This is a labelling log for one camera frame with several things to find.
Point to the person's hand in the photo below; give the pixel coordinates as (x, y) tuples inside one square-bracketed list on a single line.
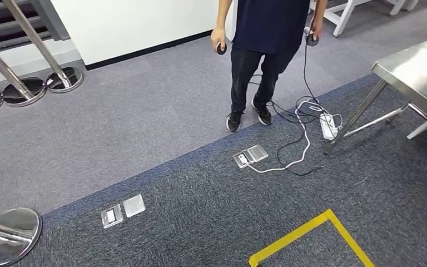
[(316, 27), (218, 37)]

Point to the black round device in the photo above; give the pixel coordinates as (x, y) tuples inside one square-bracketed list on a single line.
[(312, 40), (222, 49)]

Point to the stainless steel workbench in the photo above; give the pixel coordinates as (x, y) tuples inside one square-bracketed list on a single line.
[(419, 62)]

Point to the person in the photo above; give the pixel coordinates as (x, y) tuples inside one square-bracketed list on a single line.
[(268, 25)]

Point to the white power strip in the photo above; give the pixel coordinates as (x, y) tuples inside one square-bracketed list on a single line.
[(328, 127)]

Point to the open silver floor outlet box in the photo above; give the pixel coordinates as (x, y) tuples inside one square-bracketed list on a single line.
[(111, 216), (250, 156)]

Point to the grey metal stair railing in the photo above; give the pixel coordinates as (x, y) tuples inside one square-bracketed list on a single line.
[(47, 18)]

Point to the white frame table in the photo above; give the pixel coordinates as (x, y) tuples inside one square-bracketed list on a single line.
[(340, 18)]

